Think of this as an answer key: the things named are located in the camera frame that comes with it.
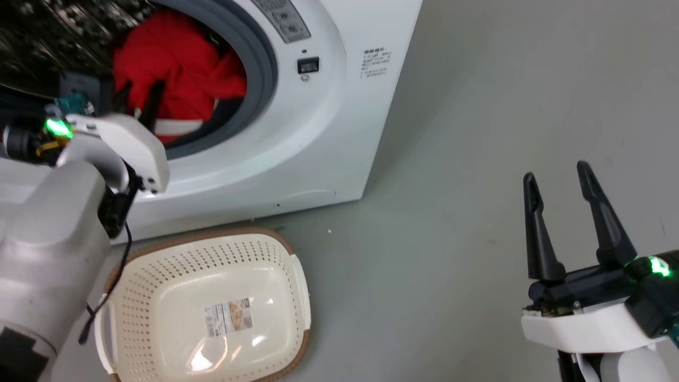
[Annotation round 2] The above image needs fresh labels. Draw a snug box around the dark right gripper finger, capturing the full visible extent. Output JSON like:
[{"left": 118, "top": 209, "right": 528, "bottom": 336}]
[
  {"left": 523, "top": 172, "right": 567, "bottom": 283},
  {"left": 577, "top": 160, "right": 638, "bottom": 270}
]

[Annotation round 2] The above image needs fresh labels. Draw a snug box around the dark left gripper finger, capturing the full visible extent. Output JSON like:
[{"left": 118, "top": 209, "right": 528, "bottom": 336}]
[
  {"left": 112, "top": 80, "right": 134, "bottom": 115},
  {"left": 140, "top": 79, "right": 166, "bottom": 134}
]

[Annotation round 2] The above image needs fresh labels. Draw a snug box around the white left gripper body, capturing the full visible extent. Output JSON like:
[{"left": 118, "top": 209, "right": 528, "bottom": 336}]
[{"left": 42, "top": 93, "right": 171, "bottom": 194}]

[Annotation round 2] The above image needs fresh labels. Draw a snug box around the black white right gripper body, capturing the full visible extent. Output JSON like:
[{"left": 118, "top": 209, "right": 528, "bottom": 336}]
[{"left": 520, "top": 249, "right": 679, "bottom": 354}]

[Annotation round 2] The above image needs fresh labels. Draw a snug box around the red garment with white stripe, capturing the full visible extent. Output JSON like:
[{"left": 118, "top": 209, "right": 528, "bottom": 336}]
[{"left": 111, "top": 10, "right": 248, "bottom": 145}]

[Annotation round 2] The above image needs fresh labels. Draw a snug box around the cream perforated laundry basket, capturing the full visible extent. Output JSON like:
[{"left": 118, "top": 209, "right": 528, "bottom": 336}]
[{"left": 94, "top": 228, "right": 312, "bottom": 382}]

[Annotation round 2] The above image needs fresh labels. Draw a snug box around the white front-load washing machine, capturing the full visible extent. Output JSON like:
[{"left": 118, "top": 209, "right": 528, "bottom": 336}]
[{"left": 109, "top": 0, "right": 424, "bottom": 245}]

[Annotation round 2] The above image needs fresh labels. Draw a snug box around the paper label inside basket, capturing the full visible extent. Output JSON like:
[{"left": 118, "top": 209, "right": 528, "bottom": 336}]
[{"left": 204, "top": 298, "right": 253, "bottom": 338}]

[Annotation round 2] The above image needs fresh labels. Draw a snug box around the perforated steel washer drum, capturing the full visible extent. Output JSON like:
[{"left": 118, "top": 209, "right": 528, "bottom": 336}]
[{"left": 0, "top": 0, "right": 160, "bottom": 101}]

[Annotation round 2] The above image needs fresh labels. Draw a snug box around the grey rubber door gasket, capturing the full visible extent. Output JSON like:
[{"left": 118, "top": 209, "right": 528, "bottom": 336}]
[{"left": 154, "top": 0, "right": 279, "bottom": 161}]

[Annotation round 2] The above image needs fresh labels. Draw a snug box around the printed text sticker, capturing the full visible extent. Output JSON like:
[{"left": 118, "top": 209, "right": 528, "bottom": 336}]
[{"left": 361, "top": 47, "right": 394, "bottom": 80}]

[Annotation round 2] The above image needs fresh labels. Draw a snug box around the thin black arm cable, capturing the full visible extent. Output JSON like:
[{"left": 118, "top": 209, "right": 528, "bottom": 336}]
[{"left": 78, "top": 220, "right": 134, "bottom": 345}]

